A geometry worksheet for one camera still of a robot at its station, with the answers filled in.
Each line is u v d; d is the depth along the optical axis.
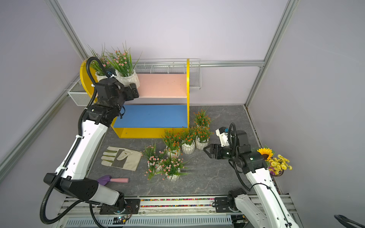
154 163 0.74
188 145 0.89
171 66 0.94
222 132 0.64
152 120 0.99
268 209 0.40
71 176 0.39
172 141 0.81
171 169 0.71
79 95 0.79
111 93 0.50
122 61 0.62
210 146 0.63
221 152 0.61
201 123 0.91
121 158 0.91
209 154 0.63
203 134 0.87
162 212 0.73
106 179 0.82
